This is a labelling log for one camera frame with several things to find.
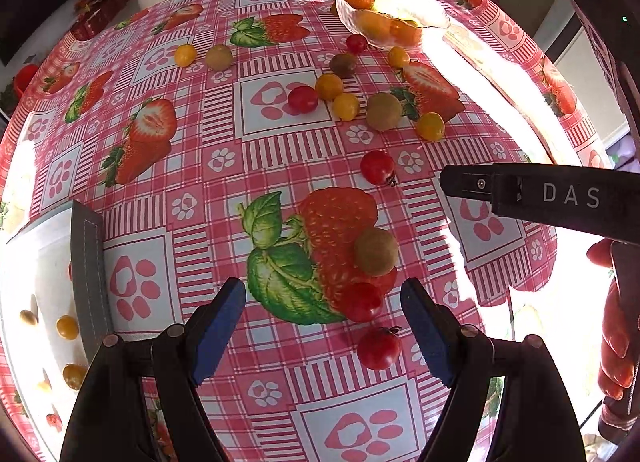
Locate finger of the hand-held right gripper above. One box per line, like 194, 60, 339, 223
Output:
440, 164, 496, 215

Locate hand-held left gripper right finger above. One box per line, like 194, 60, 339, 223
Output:
400, 277, 586, 462

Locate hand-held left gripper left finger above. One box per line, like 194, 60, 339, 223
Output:
59, 277, 248, 462

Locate white tray with grey rim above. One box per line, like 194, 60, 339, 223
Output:
0, 202, 116, 443

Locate person's right hand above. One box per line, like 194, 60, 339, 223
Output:
586, 238, 637, 400

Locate green cherry tomato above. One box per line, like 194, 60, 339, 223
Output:
366, 92, 403, 131
354, 227, 399, 277
205, 44, 234, 70

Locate long bamboo tray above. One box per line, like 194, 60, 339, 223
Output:
442, 24, 561, 165

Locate dark brown cherry tomato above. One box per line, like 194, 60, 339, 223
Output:
330, 54, 357, 78

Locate clear glass bowl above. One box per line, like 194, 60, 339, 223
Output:
335, 0, 451, 50

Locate strawberry print checked tablecloth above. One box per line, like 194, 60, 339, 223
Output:
0, 0, 616, 462

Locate red round object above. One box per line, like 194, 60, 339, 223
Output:
14, 64, 40, 98

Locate red gift boxes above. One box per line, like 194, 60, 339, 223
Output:
70, 0, 141, 42

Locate black television screen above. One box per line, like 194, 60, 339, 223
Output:
0, 0, 81, 67

